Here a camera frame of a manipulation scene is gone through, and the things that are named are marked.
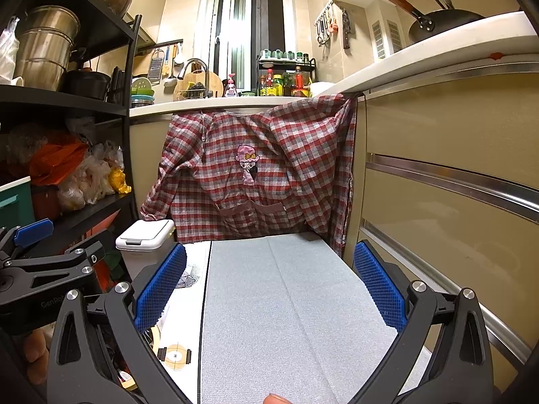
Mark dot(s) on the black spice rack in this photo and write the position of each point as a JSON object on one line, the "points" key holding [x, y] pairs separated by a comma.
{"points": [[284, 64]]}

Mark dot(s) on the teal storage box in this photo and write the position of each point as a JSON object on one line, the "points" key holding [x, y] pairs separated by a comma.
{"points": [[12, 206]]}

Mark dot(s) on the person's right hand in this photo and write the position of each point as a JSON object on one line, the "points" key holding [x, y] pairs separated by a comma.
{"points": [[276, 399]]}

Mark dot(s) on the white plastic bag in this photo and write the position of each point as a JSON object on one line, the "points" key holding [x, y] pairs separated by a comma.
{"points": [[8, 54]]}

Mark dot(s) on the pink soap bottle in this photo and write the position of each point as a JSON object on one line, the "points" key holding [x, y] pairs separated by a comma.
{"points": [[230, 90]]}

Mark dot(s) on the beige kitchen cabinet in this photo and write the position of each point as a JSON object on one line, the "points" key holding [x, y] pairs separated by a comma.
{"points": [[442, 126]]}

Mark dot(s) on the white framed glass door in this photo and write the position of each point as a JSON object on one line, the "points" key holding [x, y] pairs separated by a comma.
{"points": [[240, 29]]}

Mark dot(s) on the white lidded bin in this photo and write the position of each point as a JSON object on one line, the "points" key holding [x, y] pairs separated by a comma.
{"points": [[143, 235]]}

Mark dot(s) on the black shelving rack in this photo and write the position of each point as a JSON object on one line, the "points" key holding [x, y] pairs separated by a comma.
{"points": [[63, 105]]}

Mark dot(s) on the red plaid shirt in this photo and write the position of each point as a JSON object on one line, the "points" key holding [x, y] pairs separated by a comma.
{"points": [[210, 168]]}

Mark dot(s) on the round wooden cutting board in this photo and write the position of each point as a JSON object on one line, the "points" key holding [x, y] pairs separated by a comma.
{"points": [[217, 86]]}

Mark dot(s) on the row of condiment bottles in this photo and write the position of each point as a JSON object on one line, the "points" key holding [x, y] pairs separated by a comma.
{"points": [[278, 84]]}

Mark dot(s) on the person's left hand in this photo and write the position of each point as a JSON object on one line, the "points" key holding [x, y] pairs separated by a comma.
{"points": [[36, 351]]}

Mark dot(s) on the clear plastic food bags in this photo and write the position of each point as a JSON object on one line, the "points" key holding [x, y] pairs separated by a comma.
{"points": [[80, 185]]}

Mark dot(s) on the red container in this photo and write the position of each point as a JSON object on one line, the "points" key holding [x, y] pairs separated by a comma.
{"points": [[44, 202]]}

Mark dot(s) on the steel stock pot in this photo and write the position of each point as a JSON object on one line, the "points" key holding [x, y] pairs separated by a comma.
{"points": [[42, 50]]}

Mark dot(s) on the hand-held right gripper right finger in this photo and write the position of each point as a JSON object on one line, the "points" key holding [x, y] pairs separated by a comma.
{"points": [[379, 290]]}

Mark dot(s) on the hanging kitchen utensils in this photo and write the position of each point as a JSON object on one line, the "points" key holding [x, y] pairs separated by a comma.
{"points": [[324, 29]]}

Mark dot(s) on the white countertop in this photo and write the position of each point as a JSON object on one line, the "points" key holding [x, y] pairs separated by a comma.
{"points": [[421, 57]]}

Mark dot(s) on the steel grater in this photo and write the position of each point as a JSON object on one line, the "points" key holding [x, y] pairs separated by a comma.
{"points": [[156, 69]]}

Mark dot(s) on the steel kitchen faucet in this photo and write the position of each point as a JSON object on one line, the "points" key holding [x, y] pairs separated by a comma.
{"points": [[207, 80]]}

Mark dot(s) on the row of green cups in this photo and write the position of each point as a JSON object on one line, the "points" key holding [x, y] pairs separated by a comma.
{"points": [[280, 55]]}

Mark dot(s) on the yellow plastic bag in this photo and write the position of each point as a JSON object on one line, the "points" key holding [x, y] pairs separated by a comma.
{"points": [[120, 181]]}

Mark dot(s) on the white printed board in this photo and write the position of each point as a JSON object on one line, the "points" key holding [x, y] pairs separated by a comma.
{"points": [[193, 261]]}

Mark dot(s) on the orange cardboard box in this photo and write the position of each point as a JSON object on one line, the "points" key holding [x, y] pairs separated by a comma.
{"points": [[103, 223]]}

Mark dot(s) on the black cooking pot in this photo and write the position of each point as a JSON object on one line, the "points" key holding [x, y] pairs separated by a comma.
{"points": [[88, 84]]}

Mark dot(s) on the stack of green bowls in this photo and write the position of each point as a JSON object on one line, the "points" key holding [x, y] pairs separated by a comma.
{"points": [[142, 90]]}

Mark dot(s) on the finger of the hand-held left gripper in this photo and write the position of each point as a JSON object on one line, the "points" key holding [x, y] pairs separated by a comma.
{"points": [[36, 231], [90, 246]]}

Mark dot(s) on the orange plastic bag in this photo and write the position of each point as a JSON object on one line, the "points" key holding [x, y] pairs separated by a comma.
{"points": [[54, 160]]}

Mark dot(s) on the white ladle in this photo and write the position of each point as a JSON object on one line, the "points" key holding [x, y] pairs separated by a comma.
{"points": [[179, 57]]}

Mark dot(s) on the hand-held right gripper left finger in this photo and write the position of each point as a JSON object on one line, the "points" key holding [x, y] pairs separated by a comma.
{"points": [[162, 286]]}

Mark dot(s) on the hanging kitchen knife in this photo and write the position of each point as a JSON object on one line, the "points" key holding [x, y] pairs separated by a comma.
{"points": [[346, 33]]}

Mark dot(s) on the white wall vent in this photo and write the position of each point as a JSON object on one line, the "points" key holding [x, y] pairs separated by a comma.
{"points": [[393, 37], [378, 40]]}

